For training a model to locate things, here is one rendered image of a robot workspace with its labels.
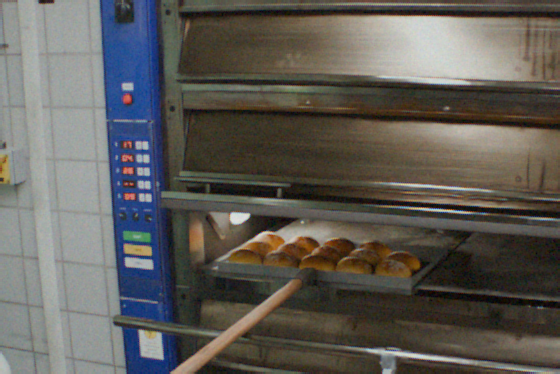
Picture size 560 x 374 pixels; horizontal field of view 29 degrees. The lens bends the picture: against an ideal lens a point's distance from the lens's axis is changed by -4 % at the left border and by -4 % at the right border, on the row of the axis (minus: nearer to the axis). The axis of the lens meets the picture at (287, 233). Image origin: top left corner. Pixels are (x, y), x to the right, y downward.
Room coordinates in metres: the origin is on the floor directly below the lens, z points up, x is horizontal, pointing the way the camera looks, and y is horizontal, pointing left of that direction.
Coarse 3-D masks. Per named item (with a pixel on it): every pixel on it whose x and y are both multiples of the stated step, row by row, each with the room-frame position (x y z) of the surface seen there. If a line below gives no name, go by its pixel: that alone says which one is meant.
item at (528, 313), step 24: (216, 288) 2.90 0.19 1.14; (240, 288) 2.87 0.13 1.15; (264, 288) 2.84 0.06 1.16; (312, 288) 2.78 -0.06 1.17; (336, 288) 2.76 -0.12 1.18; (360, 288) 2.74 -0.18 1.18; (384, 288) 2.73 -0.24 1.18; (408, 288) 2.72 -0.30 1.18; (456, 312) 2.62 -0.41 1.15; (480, 312) 2.59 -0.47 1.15; (504, 312) 2.56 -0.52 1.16; (528, 312) 2.54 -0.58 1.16; (552, 312) 2.51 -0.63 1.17
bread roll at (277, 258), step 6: (276, 252) 2.91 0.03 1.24; (282, 252) 2.91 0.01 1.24; (288, 252) 2.91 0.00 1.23; (264, 258) 2.93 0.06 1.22; (270, 258) 2.90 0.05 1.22; (276, 258) 2.89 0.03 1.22; (282, 258) 2.89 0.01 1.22; (288, 258) 2.89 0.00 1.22; (294, 258) 2.90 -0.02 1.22; (264, 264) 2.91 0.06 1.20; (270, 264) 2.90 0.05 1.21; (276, 264) 2.89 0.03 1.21; (282, 264) 2.88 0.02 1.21; (288, 264) 2.88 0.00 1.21; (294, 264) 2.89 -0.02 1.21
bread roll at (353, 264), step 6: (348, 258) 2.83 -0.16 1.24; (354, 258) 2.82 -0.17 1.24; (360, 258) 2.82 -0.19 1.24; (342, 264) 2.82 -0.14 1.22; (348, 264) 2.81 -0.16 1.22; (354, 264) 2.81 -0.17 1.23; (360, 264) 2.80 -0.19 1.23; (366, 264) 2.81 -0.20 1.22; (336, 270) 2.83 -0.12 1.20; (342, 270) 2.81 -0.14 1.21; (348, 270) 2.80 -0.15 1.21; (354, 270) 2.80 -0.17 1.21; (360, 270) 2.80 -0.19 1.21; (366, 270) 2.80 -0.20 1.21
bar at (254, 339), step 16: (128, 320) 2.59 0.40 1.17; (144, 320) 2.57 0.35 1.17; (160, 320) 2.56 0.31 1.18; (192, 336) 2.51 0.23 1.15; (208, 336) 2.49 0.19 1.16; (256, 336) 2.44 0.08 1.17; (272, 336) 2.43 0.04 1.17; (320, 352) 2.37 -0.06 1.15; (336, 352) 2.35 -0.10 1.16; (352, 352) 2.33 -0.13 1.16; (368, 352) 2.32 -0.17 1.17; (384, 352) 2.30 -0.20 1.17; (400, 352) 2.29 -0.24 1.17; (416, 352) 2.28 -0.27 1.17; (384, 368) 2.29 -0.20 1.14; (448, 368) 2.24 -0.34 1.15; (464, 368) 2.22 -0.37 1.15; (480, 368) 2.21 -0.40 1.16; (496, 368) 2.19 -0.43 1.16; (512, 368) 2.18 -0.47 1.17; (528, 368) 2.16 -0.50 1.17; (544, 368) 2.15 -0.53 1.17
